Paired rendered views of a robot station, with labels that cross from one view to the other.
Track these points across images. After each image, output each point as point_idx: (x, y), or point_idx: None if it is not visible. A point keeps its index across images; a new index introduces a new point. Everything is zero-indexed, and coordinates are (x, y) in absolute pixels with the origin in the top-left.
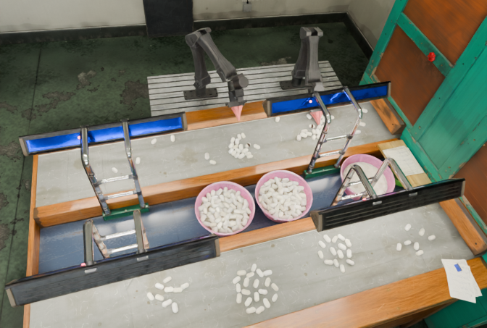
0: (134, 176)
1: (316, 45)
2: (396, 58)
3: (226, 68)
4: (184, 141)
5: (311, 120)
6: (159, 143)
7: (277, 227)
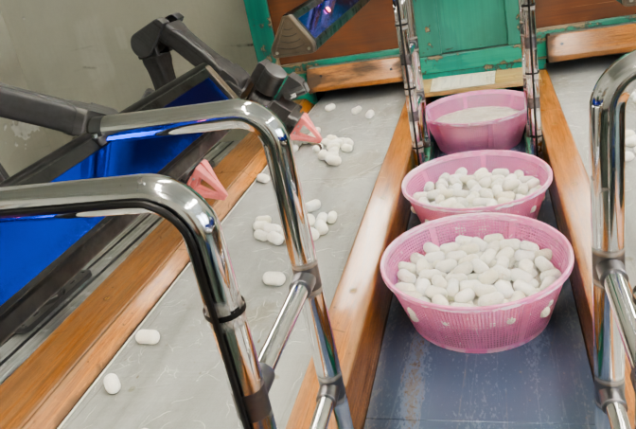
0: (316, 261)
1: (191, 33)
2: None
3: (101, 110)
4: (181, 319)
5: (302, 151)
6: (132, 377)
7: (569, 192)
